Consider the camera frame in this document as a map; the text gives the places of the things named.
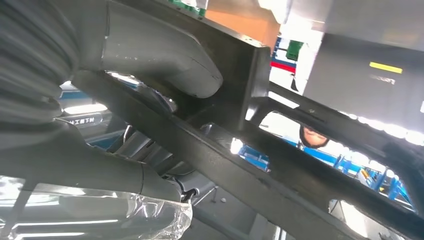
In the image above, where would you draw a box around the brown cardboard box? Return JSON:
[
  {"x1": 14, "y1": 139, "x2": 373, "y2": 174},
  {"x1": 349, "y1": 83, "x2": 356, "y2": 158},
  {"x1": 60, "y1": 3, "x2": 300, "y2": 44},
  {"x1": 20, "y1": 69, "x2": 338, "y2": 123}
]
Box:
[{"x1": 205, "y1": 0, "x2": 281, "y2": 51}]

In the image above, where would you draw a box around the dark case with yellow label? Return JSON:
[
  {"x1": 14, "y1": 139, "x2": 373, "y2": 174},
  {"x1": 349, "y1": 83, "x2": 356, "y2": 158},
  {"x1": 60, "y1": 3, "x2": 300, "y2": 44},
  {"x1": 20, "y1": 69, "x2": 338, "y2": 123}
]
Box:
[{"x1": 303, "y1": 33, "x2": 424, "y2": 133}]

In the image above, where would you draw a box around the blue metal shelf rack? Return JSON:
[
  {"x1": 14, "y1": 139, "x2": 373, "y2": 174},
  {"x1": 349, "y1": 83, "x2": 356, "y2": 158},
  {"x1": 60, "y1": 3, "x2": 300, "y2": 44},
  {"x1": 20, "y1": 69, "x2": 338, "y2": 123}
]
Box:
[{"x1": 238, "y1": 139, "x2": 415, "y2": 210}]

